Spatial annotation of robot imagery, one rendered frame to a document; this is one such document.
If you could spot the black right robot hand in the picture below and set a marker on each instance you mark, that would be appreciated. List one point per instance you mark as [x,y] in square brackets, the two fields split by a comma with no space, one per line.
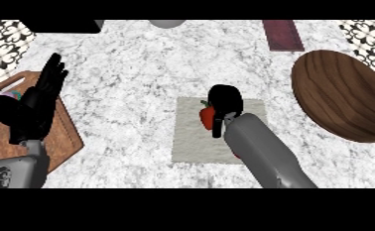
[224,101]

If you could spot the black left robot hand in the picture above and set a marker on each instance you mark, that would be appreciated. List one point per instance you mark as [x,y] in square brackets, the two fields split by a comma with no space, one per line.
[41,92]

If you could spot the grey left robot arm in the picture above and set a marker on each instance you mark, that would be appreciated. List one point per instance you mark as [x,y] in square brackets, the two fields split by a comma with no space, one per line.
[23,169]

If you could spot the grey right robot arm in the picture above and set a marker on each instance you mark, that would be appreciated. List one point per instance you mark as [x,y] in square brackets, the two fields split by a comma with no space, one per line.
[266,152]

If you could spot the red bell pepper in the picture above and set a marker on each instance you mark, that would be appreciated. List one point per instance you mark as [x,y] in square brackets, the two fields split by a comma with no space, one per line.
[206,116]

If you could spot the pale grey placemat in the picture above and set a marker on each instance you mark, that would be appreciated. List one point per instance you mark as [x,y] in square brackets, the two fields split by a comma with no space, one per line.
[195,139]

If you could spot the brown wooden bowl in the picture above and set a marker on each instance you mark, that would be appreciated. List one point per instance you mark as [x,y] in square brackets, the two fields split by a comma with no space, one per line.
[336,96]

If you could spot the pink and teal cupcake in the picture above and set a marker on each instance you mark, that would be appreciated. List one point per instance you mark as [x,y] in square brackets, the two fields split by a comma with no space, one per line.
[13,95]

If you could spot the brown wooden cutting board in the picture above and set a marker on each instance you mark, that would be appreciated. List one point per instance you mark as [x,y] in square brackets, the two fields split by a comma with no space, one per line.
[60,132]

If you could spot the black appliance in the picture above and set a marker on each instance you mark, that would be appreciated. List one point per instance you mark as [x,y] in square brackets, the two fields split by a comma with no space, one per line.
[60,26]

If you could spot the dark red rectangular board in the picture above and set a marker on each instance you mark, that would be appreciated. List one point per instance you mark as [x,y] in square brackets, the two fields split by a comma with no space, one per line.
[282,35]

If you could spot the grey round object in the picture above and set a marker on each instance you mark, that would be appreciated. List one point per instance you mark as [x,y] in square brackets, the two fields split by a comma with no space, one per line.
[167,23]

